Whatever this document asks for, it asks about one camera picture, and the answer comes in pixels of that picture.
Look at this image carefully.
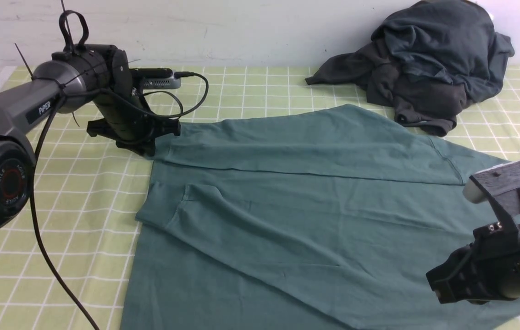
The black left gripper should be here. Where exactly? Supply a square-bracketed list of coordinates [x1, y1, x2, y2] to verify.
[87, 88, 181, 157]

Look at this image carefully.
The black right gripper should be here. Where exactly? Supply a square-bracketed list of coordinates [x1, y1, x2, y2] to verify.
[426, 222, 520, 305]

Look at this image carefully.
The green long-sleeved shirt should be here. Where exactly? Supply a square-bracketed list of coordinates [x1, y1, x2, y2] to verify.
[120, 104, 520, 330]

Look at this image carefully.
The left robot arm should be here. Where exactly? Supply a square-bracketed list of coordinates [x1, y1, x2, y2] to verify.
[0, 44, 180, 228]

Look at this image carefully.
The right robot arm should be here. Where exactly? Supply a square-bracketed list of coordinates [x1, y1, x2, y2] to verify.
[426, 224, 520, 305]

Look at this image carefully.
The green checkered tablecloth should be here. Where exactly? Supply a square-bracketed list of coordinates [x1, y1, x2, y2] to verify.
[0, 66, 520, 330]

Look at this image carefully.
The dark grey clothes pile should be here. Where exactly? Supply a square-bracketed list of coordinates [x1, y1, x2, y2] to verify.
[305, 0, 515, 137]

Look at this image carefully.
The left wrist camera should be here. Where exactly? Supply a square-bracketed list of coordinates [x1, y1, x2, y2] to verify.
[130, 68, 181, 90]

